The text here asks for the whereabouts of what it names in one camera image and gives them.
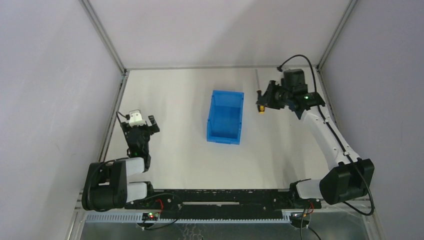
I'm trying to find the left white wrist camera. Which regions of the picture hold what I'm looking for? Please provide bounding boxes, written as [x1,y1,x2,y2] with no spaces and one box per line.
[128,109,147,127]

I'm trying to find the blue plastic bin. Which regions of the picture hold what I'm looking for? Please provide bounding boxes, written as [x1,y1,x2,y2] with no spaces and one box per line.
[206,90,244,145]

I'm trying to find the aluminium frame profile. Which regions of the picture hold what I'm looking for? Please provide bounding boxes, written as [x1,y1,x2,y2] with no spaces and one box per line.
[125,64,319,71]
[316,0,361,128]
[79,0,128,162]

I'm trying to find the back aluminium frame profile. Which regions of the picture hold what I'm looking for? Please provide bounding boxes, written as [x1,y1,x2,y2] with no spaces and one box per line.
[125,64,319,71]

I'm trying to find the yellow black screwdriver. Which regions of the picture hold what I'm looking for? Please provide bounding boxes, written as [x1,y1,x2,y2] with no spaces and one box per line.
[255,68,265,114]

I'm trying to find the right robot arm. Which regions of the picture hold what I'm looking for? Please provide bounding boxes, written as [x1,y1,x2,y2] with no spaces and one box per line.
[256,80,375,205]

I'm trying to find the white slotted cable duct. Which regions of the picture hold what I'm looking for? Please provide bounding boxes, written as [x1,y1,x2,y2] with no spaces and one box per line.
[85,212,291,224]

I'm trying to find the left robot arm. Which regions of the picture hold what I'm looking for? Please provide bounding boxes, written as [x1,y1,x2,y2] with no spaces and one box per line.
[81,112,160,212]

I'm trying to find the left aluminium frame profile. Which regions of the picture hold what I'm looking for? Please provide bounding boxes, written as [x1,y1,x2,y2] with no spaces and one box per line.
[79,0,128,162]

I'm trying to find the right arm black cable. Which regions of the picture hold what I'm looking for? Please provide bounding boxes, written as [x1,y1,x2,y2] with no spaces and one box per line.
[276,54,376,217]

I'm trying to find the left circuit board with leds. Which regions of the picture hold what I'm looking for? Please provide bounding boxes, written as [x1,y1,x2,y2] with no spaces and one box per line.
[141,212,160,222]

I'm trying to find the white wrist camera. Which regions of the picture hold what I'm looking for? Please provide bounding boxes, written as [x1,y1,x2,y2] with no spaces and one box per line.
[128,109,147,127]
[281,68,306,89]

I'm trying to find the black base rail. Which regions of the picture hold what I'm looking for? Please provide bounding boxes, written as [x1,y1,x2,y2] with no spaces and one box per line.
[124,189,322,219]

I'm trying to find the right aluminium frame profile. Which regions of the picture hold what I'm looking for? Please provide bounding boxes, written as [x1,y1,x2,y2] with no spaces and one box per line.
[316,0,361,128]

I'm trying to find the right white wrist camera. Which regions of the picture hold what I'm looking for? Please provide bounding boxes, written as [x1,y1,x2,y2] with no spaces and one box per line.
[281,68,306,89]

